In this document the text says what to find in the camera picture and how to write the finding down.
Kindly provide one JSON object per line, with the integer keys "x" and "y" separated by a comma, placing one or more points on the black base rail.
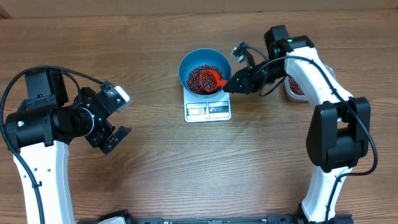
{"x": 123, "y": 216}

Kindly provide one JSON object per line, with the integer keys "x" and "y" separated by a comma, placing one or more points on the red beans in bowl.
{"x": 193, "y": 80}

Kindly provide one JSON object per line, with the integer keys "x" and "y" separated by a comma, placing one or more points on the blue bowl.
{"x": 200, "y": 57}

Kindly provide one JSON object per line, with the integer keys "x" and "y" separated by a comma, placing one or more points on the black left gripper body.
{"x": 99, "y": 132}

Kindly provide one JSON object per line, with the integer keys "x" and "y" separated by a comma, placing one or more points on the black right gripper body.
{"x": 262, "y": 71}

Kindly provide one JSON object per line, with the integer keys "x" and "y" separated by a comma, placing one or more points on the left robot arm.
{"x": 39, "y": 134}

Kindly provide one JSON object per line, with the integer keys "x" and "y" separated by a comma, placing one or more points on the red measuring scoop blue handle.
{"x": 210, "y": 80}

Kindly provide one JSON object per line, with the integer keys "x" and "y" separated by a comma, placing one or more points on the white digital kitchen scale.
{"x": 206, "y": 108}

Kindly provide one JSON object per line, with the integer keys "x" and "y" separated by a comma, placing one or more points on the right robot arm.
{"x": 338, "y": 135}

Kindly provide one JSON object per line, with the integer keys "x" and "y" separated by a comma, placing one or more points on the clear plastic container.
{"x": 292, "y": 96}

